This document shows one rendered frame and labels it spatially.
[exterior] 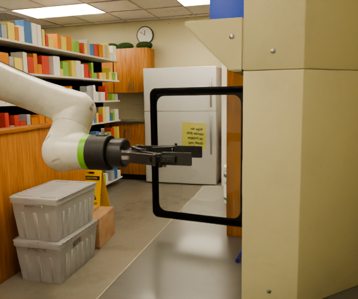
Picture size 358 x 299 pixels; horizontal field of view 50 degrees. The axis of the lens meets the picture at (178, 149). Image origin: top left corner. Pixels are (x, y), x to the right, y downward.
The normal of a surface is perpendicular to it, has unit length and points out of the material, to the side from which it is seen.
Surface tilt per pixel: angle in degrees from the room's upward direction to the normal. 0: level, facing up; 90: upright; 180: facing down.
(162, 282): 0
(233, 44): 90
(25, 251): 96
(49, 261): 96
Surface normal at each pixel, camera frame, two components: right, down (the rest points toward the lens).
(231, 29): -0.28, 0.14
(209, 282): -0.01, -0.99
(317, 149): 0.48, 0.11
